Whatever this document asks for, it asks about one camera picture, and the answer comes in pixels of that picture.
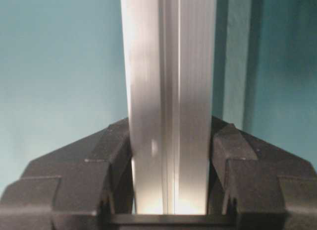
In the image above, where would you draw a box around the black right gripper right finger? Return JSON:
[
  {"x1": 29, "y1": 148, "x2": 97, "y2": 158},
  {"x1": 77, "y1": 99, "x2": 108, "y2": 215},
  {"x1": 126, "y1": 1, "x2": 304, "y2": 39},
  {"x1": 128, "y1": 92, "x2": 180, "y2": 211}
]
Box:
[{"x1": 208, "y1": 117, "x2": 317, "y2": 230}]

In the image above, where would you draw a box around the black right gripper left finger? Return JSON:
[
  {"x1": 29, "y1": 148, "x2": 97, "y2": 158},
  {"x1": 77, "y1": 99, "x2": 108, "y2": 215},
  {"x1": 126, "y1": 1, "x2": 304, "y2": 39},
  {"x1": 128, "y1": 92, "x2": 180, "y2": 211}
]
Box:
[{"x1": 0, "y1": 119, "x2": 133, "y2": 230}]

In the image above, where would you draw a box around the silver aluminium rail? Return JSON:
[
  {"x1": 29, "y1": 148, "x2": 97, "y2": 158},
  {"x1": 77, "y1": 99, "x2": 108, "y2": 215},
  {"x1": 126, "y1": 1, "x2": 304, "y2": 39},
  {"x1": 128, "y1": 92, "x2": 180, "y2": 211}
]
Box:
[{"x1": 121, "y1": 0, "x2": 216, "y2": 215}]

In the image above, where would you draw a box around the teal table cloth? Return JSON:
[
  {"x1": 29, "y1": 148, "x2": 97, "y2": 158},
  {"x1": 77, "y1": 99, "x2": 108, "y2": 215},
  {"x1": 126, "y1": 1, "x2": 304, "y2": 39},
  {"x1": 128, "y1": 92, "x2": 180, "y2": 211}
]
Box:
[{"x1": 0, "y1": 0, "x2": 317, "y2": 188}]

